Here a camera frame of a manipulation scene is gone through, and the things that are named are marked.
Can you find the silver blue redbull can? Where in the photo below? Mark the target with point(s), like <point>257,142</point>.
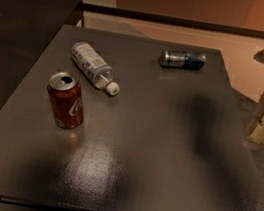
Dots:
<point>182,59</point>

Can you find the red coca-cola can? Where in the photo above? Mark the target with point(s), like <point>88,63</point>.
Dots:
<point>66,100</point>

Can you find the clear plastic water bottle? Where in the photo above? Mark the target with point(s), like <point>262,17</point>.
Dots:
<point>93,66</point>

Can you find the dark side table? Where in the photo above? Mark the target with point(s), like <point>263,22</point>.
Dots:
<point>26,29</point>

